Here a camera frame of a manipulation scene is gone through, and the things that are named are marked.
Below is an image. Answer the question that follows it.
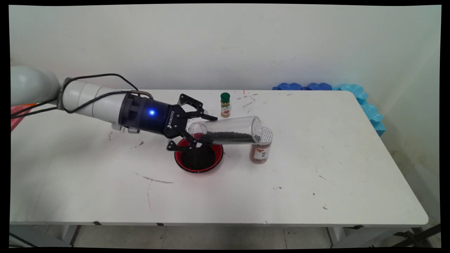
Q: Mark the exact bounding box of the black metal stand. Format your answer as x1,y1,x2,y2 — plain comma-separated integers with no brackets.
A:
390,223,442,248

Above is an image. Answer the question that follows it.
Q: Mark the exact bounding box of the red bowl with black rim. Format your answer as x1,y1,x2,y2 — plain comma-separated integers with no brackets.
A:
174,135,224,173

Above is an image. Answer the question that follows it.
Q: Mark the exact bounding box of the small green-capped spice bottle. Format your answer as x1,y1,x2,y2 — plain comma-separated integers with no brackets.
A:
220,92,231,118

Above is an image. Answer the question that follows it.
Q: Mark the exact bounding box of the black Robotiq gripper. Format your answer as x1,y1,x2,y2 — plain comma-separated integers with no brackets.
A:
118,92,218,152

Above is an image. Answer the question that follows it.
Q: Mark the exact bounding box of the black cable with grey connector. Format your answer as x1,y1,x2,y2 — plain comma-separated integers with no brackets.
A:
11,90,154,119

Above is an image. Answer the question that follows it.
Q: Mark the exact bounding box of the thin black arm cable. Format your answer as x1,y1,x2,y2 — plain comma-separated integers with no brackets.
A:
11,73,139,116

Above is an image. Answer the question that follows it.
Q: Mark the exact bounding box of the tall clear plastic jar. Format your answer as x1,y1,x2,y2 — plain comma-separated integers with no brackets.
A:
188,116,263,145

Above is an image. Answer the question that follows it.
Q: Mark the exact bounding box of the spice jar with white lid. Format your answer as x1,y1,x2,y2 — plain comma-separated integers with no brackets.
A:
249,126,274,164

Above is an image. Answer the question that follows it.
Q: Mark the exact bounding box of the black seeds heap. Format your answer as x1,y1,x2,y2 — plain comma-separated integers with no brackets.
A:
180,144,217,170

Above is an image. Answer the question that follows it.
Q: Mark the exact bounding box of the light blue foam mat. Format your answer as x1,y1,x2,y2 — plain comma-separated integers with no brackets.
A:
337,84,386,137

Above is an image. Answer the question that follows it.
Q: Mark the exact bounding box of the white table leg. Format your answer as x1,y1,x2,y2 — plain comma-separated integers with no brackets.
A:
326,227,347,247
63,225,82,246

